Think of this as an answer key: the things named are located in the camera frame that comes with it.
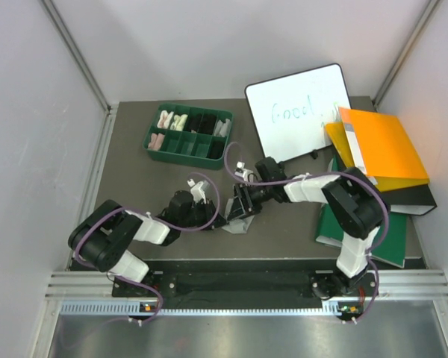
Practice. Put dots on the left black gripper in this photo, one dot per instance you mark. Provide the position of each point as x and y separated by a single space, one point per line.
208 209

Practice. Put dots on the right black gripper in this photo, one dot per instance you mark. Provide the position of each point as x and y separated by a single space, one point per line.
243 207

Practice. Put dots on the grey underwear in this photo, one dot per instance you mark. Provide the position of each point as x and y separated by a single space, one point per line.
238 222

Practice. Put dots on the black underwear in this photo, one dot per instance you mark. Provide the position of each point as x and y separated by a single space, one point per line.
201 124
217 148

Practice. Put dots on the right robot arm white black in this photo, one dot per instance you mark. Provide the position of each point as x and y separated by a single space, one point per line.
355 202

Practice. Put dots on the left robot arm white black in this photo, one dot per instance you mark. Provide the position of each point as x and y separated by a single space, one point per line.
102 239

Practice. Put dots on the black rolled underwear in tray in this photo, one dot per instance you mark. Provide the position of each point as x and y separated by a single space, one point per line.
201 124

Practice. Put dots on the pink rolled socks bottom-left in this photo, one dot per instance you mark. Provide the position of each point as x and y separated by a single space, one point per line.
155 142

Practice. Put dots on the grey rolled socks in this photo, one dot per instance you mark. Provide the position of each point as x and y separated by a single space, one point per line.
222 128

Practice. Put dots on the green compartment tray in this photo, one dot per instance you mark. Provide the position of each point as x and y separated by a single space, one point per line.
184 147

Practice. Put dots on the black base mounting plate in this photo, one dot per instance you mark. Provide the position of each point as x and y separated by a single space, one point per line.
303 284

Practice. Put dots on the cream rolled socks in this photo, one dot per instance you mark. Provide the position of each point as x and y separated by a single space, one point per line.
178 122

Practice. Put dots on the pink rolled socks top-left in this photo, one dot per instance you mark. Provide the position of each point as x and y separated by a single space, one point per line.
165 119

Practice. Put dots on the orange binder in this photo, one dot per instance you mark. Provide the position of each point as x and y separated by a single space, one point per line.
379 146

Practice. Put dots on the green binder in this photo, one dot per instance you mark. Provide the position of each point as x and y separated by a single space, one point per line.
391 250

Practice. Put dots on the black binder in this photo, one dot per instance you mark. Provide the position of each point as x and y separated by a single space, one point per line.
414 200

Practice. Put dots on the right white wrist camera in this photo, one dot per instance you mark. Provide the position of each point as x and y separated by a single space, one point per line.
242 172

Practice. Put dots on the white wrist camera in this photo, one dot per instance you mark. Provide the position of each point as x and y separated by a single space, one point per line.
198 190
242 172

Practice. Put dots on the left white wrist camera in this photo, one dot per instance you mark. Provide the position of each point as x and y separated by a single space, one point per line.
198 190

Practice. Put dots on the white whiteboard black frame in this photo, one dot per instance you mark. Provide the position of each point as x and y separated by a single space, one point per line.
290 112

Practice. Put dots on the aluminium frame rail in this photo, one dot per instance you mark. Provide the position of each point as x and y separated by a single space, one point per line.
61 27

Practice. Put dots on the white slotted cable duct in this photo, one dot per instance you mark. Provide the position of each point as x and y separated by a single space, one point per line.
135 308

